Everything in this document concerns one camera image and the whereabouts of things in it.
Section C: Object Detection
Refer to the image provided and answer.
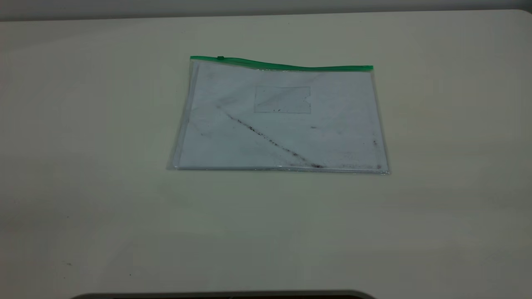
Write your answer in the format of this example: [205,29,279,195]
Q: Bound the transparent zip bag green zipper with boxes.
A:
[166,55,391,175]

